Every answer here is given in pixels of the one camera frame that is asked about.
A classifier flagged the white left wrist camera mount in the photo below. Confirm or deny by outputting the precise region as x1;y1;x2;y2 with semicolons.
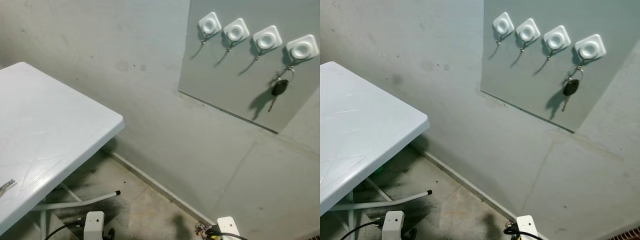
381;210;405;240
83;211;105;240

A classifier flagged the white square wall hook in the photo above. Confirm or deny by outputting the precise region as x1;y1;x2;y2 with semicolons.
198;12;223;46
515;18;541;52
574;33;607;65
286;34;320;65
543;25;572;61
222;18;250;52
492;12;515;45
252;25;283;61

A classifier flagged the black car key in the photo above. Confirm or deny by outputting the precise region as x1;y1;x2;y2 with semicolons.
561;65;585;112
267;65;296;113

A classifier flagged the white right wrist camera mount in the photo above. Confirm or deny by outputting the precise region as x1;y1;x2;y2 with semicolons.
217;216;241;240
516;215;540;240

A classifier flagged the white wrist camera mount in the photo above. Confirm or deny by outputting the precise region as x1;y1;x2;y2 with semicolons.
381;210;405;240
516;215;540;240
83;211;105;240
217;216;241;240

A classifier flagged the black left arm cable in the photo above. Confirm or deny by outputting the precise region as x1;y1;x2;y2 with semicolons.
340;217;385;240
44;220;86;240

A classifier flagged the white metal table frame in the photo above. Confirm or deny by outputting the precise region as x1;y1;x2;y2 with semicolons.
330;177;432;240
30;182;122;239

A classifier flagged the grey wall board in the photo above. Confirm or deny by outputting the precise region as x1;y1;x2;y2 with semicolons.
178;0;321;134
480;0;640;134

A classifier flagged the silver key bunch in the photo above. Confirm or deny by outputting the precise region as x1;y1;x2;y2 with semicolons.
0;179;17;198

